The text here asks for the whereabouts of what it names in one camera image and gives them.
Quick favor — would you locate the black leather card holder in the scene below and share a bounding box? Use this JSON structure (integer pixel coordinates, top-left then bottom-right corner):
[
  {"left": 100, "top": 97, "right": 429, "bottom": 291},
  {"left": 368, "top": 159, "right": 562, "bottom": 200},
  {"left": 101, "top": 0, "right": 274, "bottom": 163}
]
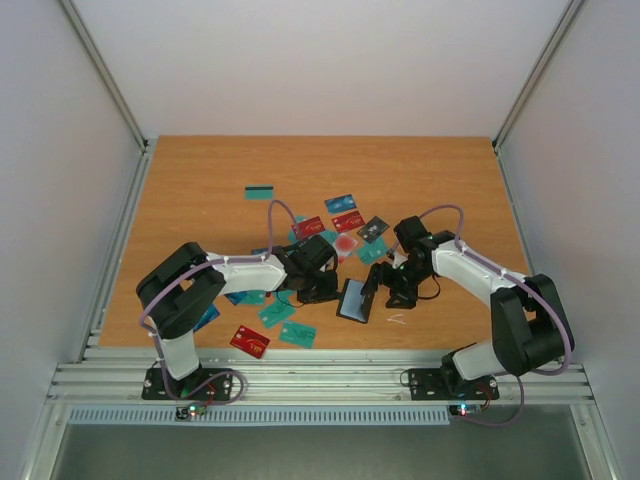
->
[{"left": 336, "top": 279, "right": 376, "bottom": 324}]

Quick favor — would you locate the red VIP card bottom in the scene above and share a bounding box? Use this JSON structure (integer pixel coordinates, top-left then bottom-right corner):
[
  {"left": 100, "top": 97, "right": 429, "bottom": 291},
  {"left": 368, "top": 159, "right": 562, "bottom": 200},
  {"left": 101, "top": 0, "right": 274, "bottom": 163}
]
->
[{"left": 230, "top": 325, "right": 270, "bottom": 359}]

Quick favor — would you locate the red vip card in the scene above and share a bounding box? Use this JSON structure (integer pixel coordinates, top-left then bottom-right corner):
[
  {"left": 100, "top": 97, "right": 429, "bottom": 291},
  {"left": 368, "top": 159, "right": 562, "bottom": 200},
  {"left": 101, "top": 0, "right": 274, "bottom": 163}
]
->
[
  {"left": 332, "top": 210, "right": 365, "bottom": 233},
  {"left": 291, "top": 216, "right": 326, "bottom": 240},
  {"left": 230, "top": 325, "right": 270, "bottom": 359}
]

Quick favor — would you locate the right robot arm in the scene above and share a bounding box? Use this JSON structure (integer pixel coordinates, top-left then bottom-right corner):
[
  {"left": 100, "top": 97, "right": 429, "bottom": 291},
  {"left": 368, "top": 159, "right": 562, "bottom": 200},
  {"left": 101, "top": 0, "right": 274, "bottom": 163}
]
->
[{"left": 355, "top": 216, "right": 575, "bottom": 397}]

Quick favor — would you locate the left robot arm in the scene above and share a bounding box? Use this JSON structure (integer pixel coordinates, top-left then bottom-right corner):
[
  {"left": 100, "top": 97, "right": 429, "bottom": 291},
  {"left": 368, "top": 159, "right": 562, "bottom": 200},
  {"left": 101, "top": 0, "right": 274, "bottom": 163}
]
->
[{"left": 136, "top": 236, "right": 339, "bottom": 398}]

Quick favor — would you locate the teal card right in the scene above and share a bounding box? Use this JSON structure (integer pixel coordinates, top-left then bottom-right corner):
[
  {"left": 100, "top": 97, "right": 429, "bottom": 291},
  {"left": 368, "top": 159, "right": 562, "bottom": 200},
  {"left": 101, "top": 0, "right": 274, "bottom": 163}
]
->
[{"left": 356, "top": 237, "right": 389, "bottom": 265}]

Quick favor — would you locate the white red pattern card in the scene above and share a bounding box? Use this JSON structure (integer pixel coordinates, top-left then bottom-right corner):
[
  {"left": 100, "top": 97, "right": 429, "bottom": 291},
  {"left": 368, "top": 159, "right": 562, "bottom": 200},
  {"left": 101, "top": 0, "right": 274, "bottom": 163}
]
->
[{"left": 333, "top": 233, "right": 358, "bottom": 263}]

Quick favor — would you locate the teal VIP card bottom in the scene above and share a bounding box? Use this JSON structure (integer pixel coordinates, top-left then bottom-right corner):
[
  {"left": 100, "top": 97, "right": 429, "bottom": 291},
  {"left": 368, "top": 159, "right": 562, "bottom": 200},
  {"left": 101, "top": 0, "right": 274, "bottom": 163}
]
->
[{"left": 279, "top": 321, "right": 317, "bottom": 349}]

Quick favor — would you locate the teal vip card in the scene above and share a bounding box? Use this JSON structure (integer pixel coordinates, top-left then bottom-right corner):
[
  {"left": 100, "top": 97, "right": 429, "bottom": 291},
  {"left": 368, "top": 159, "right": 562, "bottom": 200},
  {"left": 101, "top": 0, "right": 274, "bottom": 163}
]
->
[
  {"left": 279, "top": 321, "right": 317, "bottom": 349},
  {"left": 258, "top": 301, "right": 296, "bottom": 329}
]

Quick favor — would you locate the teal VIP card middle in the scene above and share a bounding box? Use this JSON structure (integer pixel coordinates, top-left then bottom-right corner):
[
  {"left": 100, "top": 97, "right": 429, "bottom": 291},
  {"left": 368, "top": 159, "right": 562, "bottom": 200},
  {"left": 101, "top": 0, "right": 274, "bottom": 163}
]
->
[{"left": 258, "top": 301, "right": 296, "bottom": 329}]

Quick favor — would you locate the black VIP card right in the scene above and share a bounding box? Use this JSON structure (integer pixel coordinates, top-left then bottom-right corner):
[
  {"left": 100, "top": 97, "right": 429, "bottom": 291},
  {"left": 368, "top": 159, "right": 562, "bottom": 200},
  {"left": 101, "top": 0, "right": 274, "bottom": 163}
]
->
[{"left": 357, "top": 216, "right": 389, "bottom": 244}]

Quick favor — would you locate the red VIP card upper left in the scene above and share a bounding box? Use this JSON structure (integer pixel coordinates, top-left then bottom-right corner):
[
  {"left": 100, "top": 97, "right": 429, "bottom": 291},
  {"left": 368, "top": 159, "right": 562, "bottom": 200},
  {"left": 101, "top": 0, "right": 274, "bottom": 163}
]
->
[{"left": 291, "top": 216, "right": 326, "bottom": 240}]

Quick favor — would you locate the red VIP card upper right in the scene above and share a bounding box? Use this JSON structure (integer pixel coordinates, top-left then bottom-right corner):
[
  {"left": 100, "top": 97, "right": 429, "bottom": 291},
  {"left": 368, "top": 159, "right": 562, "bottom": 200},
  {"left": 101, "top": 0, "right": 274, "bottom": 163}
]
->
[{"left": 332, "top": 210, "right": 365, "bottom": 233}]

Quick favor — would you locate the teal card small lower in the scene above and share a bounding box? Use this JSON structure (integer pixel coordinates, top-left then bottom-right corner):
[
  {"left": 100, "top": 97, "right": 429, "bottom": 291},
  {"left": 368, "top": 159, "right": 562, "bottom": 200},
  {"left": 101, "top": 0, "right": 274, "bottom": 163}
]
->
[{"left": 225, "top": 290, "right": 266, "bottom": 305}]

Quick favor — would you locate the blue card top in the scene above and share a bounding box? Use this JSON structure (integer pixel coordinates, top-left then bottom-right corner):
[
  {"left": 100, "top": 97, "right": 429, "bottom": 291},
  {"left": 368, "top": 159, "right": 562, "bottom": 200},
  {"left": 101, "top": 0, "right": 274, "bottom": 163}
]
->
[{"left": 324, "top": 194, "right": 357, "bottom": 215}]

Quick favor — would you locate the blue card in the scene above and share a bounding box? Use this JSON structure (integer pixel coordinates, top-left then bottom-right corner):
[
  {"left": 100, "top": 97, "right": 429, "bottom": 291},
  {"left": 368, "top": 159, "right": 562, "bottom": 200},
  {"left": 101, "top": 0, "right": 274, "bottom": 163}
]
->
[
  {"left": 324, "top": 194, "right": 357, "bottom": 215},
  {"left": 193, "top": 304, "right": 220, "bottom": 333}
]

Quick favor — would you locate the blue card far left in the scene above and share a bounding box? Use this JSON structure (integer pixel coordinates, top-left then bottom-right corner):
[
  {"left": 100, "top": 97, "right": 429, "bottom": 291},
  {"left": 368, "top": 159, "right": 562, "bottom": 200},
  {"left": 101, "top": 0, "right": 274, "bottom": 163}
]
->
[{"left": 193, "top": 304, "right": 220, "bottom": 333}]

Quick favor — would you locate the teal card magnetic stripe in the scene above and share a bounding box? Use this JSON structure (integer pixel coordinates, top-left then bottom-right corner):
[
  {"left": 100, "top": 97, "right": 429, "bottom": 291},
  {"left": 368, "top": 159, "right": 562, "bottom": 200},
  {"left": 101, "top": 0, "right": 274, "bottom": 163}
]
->
[{"left": 244, "top": 185, "right": 274, "bottom": 201}]

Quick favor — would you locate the right circuit board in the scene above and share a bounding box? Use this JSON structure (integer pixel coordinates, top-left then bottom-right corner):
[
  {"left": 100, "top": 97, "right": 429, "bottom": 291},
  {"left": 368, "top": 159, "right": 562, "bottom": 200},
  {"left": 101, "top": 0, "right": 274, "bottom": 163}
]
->
[{"left": 449, "top": 403, "right": 487, "bottom": 417}]

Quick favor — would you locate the circuit board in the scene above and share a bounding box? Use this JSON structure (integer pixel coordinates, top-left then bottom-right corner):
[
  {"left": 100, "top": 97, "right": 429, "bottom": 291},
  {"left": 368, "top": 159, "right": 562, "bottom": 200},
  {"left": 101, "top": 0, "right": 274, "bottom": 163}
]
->
[
  {"left": 449, "top": 403, "right": 487, "bottom": 417},
  {"left": 175, "top": 404, "right": 207, "bottom": 421}
]

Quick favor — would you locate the left circuit board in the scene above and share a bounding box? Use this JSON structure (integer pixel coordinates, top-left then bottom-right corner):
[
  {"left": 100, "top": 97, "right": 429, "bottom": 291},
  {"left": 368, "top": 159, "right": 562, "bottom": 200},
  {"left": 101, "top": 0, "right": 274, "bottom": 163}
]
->
[{"left": 175, "top": 404, "right": 207, "bottom": 421}]

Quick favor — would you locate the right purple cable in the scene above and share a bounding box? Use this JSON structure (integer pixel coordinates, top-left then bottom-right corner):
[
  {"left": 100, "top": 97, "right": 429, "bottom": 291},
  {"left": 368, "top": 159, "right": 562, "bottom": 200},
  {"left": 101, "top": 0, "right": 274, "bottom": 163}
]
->
[{"left": 389, "top": 203, "right": 572, "bottom": 429}]

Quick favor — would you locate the purple cable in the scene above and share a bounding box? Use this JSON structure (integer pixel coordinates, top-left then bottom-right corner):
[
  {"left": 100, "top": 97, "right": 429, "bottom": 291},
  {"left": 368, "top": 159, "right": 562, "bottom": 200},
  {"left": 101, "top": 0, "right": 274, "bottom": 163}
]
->
[
  {"left": 138, "top": 199, "right": 301, "bottom": 403},
  {"left": 389, "top": 203, "right": 572, "bottom": 429}
]

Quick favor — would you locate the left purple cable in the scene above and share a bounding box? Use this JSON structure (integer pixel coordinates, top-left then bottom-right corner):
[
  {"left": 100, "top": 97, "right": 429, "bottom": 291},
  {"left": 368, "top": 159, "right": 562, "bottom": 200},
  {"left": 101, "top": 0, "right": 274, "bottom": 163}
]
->
[{"left": 138, "top": 199, "right": 301, "bottom": 403}]

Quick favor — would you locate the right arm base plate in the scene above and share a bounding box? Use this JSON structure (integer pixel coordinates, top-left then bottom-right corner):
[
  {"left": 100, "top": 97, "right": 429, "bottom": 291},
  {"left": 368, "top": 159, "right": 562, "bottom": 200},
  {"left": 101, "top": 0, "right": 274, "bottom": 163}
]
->
[{"left": 407, "top": 368, "right": 500, "bottom": 401}]

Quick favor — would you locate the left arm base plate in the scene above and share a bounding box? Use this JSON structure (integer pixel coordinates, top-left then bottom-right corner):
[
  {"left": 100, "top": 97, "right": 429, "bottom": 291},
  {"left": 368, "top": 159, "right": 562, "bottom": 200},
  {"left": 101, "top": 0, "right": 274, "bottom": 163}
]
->
[{"left": 141, "top": 367, "right": 234, "bottom": 401}]

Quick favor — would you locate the aluminium rail frame front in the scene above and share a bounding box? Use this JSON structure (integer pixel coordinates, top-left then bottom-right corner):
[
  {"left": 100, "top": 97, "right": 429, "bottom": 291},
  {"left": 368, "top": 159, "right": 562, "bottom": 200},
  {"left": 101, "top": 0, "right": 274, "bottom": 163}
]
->
[{"left": 48, "top": 347, "right": 594, "bottom": 406}]

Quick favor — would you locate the grey slotted cable duct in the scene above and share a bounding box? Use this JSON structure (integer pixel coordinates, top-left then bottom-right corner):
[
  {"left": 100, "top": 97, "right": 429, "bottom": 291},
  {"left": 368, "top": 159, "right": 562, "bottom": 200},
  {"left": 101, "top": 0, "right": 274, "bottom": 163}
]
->
[{"left": 67, "top": 405, "right": 450, "bottom": 427}]

